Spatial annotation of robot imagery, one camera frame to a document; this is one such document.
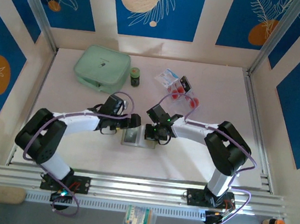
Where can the clear bag with packets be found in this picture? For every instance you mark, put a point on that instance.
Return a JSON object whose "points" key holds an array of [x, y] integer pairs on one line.
{"points": [[140, 218]]}

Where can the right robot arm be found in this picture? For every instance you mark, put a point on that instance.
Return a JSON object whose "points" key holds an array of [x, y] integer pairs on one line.
{"points": [[194, 130]]}

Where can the beige foam block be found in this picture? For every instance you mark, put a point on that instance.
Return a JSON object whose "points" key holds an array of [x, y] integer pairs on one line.
{"points": [[3, 194]]}

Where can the red and black card packets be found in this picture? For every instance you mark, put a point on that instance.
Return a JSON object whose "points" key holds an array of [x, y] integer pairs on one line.
{"points": [[185, 94]]}

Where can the mint green zip pouch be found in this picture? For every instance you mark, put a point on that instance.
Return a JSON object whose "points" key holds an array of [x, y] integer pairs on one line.
{"points": [[101, 61]]}

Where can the aluminium frame post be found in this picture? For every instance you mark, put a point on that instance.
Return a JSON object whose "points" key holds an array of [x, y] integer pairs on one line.
{"points": [[276, 37], [37, 6]]}

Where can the aluminium table edge rail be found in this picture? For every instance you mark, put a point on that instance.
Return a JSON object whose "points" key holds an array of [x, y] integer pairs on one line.
{"points": [[42, 81], [258, 131]]}

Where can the white card red circle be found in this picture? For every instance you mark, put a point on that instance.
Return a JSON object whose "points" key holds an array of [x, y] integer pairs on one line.
{"points": [[187, 103], [194, 102], [175, 95], [179, 90]]}

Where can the black VIP card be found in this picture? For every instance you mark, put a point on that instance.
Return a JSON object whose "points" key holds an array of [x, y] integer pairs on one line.
{"points": [[131, 140], [184, 84]]}

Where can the green bottle black label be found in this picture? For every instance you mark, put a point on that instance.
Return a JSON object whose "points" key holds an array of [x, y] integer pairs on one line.
{"points": [[135, 79]]}

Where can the blue white sachet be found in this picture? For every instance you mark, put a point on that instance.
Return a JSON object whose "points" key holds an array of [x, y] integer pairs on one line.
{"points": [[167, 77]]}

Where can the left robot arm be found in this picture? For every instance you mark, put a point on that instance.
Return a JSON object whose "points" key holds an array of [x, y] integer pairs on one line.
{"points": [[79, 123]]}

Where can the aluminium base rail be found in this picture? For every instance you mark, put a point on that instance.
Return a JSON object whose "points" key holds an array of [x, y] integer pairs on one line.
{"points": [[140, 188]]}

